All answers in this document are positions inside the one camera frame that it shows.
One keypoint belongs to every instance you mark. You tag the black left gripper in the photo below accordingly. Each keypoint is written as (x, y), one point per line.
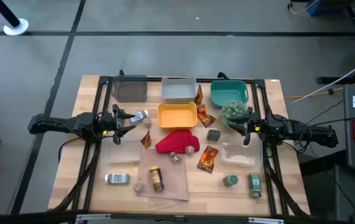
(115, 127)

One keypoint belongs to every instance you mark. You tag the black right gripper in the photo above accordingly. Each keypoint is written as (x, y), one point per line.
(253, 129)

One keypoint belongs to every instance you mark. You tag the small cork-stoppered glass jar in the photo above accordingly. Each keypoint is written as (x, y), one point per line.
(190, 150)
(138, 187)
(147, 122)

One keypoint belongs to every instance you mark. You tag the orange taco seasoning packet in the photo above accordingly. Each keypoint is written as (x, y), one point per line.
(207, 159)
(198, 96)
(146, 140)
(204, 116)

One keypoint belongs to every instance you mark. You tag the black square spice tin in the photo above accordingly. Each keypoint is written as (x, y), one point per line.
(213, 135)

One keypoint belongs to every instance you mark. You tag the dark spice bottle yellow lid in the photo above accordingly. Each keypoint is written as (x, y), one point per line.
(156, 180)

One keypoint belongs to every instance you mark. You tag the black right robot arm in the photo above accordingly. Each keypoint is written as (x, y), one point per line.
(304, 132)

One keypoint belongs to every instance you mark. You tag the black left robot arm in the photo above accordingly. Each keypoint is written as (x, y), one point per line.
(81, 124)

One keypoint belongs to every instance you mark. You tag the artificial green potted plant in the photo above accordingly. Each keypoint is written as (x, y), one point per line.
(231, 112)

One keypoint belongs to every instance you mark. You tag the smoky dark grey bin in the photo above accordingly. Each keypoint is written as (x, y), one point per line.
(129, 90)

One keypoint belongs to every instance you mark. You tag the teal plastic bin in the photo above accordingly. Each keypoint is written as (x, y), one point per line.
(227, 91)

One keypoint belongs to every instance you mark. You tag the yellow plastic bin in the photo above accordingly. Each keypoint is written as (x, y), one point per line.
(177, 117)

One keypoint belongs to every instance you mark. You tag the red cloth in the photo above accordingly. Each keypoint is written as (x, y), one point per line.
(177, 141)

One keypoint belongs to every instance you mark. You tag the small glass spice jar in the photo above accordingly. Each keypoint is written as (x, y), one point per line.
(175, 157)

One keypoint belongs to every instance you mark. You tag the light grey plastic bin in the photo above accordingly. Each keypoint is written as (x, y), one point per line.
(179, 91)

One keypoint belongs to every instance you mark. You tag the beige cloth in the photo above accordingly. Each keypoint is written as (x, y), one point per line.
(171, 183)

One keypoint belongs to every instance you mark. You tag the blue box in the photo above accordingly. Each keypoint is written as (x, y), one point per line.
(320, 7)

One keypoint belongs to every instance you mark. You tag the black pole white round base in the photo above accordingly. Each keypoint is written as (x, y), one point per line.
(15, 27)

